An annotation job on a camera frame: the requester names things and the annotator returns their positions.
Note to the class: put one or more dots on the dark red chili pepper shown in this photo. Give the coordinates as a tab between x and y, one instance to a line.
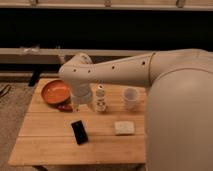
65	108

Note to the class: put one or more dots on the black smartphone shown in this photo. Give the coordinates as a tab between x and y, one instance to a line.
79	132

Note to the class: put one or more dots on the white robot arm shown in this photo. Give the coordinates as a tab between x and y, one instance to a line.
179	108

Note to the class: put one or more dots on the orange ceramic bowl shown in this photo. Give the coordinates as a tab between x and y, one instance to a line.
55	92

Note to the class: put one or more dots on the white ceramic cup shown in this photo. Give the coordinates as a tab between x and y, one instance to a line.
130	98

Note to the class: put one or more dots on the small white bottle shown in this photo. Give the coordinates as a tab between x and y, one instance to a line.
100	99

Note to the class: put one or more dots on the black table leg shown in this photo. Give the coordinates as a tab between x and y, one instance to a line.
35	76

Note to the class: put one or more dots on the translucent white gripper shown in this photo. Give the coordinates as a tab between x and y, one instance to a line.
77	101

